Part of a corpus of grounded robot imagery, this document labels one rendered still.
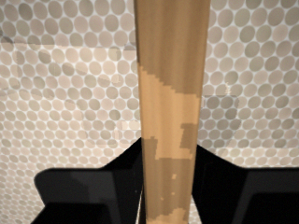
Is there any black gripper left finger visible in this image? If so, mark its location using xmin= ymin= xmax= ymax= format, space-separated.
xmin=34 ymin=137 xmax=144 ymax=224

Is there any wooden post with slot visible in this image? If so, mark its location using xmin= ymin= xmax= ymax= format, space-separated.
xmin=138 ymin=180 xmax=147 ymax=224

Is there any light brown wooden board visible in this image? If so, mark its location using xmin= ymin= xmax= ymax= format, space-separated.
xmin=134 ymin=0 xmax=211 ymax=224

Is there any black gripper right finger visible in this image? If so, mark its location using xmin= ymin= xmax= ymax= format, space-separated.
xmin=192 ymin=145 xmax=299 ymax=224

